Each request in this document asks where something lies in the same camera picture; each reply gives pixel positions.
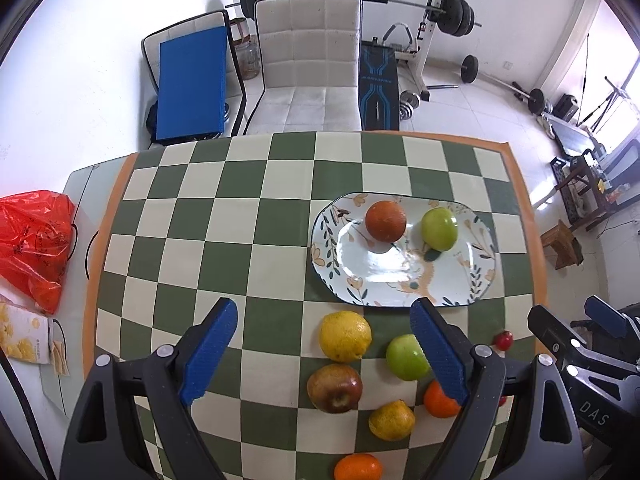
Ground orange bottom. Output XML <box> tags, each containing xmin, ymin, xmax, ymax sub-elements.
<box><xmin>333</xmin><ymin>453</ymin><xmax>384</xmax><ymax>480</ymax></box>

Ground black blue exercise board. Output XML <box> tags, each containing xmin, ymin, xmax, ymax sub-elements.
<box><xmin>358</xmin><ymin>41</ymin><xmax>400</xmax><ymax>131</ymax></box>

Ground orange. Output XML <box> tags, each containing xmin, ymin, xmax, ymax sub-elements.
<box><xmin>423</xmin><ymin>379</ymin><xmax>461</xmax><ymax>418</ymax></box>
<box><xmin>333</xmin><ymin>453</ymin><xmax>384</xmax><ymax>480</ymax></box>

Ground small wooden stool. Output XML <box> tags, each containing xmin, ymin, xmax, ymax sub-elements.
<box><xmin>540</xmin><ymin>220</ymin><xmax>584</xmax><ymax>270</ymax></box>

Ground yellow snack box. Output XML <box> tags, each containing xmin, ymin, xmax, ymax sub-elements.
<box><xmin>0</xmin><ymin>296</ymin><xmax>50</xmax><ymax>365</ymax></box>

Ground floral oval ceramic plate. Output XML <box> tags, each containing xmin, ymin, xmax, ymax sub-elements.
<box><xmin>310</xmin><ymin>192</ymin><xmax>497</xmax><ymax>308</ymax></box>

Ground green apple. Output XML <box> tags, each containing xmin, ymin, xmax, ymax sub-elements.
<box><xmin>386</xmin><ymin>334</ymin><xmax>431</xmax><ymax>382</ymax></box>
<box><xmin>421</xmin><ymin>207</ymin><xmax>458</xmax><ymax>252</ymax></box>

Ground brown red round fruit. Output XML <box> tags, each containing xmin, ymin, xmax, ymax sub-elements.
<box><xmin>364</xmin><ymin>200</ymin><xmax>407</xmax><ymax>243</ymax></box>

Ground white weight rack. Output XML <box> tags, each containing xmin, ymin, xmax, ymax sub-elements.
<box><xmin>382</xmin><ymin>0</ymin><xmax>442</xmax><ymax>102</ymax></box>

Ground barbell on floor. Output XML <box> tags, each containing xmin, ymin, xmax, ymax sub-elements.
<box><xmin>460</xmin><ymin>54</ymin><xmax>548</xmax><ymax>116</ymax></box>

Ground white padded chair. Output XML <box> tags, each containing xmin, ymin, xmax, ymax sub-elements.
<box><xmin>245</xmin><ymin>0</ymin><xmax>362</xmax><ymax>136</ymax></box>

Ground green white checkered tablecloth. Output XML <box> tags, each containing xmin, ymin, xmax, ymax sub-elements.
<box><xmin>82</xmin><ymin>132</ymin><xmax>546</xmax><ymax>479</ymax></box>

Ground blue folded mat chair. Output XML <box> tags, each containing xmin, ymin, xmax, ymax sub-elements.
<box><xmin>141</xmin><ymin>10</ymin><xmax>246</xmax><ymax>146</ymax></box>

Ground yellow lemon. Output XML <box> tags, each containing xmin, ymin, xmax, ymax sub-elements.
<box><xmin>368</xmin><ymin>400</ymin><xmax>416</xmax><ymax>442</ymax></box>
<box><xmin>319</xmin><ymin>311</ymin><xmax>372</xmax><ymax>363</ymax></box>

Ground red plastic bag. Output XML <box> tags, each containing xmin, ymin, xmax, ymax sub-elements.
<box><xmin>1</xmin><ymin>190</ymin><xmax>75</xmax><ymax>314</ymax></box>

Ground dark red apple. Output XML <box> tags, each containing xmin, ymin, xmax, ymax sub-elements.
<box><xmin>306</xmin><ymin>363</ymin><xmax>363</xmax><ymax>414</ymax></box>

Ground barbell on rack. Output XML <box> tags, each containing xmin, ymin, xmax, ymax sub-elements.
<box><xmin>226</xmin><ymin>0</ymin><xmax>483</xmax><ymax>37</ymax></box>

